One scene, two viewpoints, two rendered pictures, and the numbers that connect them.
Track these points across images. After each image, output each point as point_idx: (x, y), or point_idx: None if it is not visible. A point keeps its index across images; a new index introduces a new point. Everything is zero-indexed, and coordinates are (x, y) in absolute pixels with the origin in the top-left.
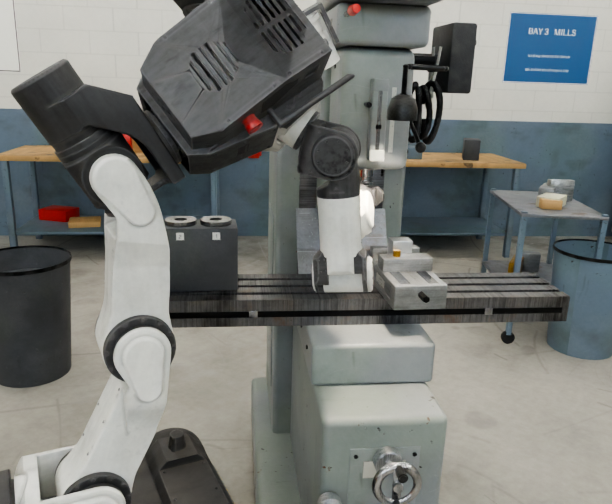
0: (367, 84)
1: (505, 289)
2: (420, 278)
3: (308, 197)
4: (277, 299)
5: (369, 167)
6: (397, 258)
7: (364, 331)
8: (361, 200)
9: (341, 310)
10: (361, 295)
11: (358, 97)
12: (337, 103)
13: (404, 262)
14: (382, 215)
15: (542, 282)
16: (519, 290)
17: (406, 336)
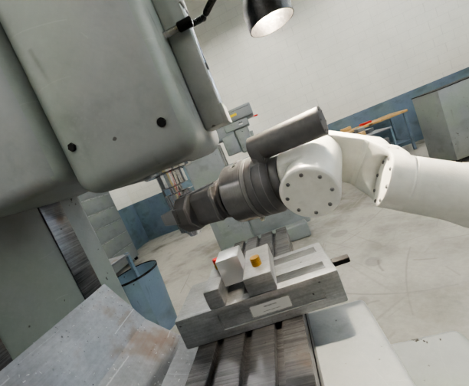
0: (150, 1)
1: (270, 247)
2: (299, 259)
3: None
4: None
5: (207, 147)
6: (267, 262)
7: (349, 370)
8: (339, 134)
9: (321, 385)
10: (292, 341)
11: (152, 17)
12: (119, 24)
13: (270, 261)
14: (109, 292)
15: (256, 237)
16: (272, 243)
17: (351, 322)
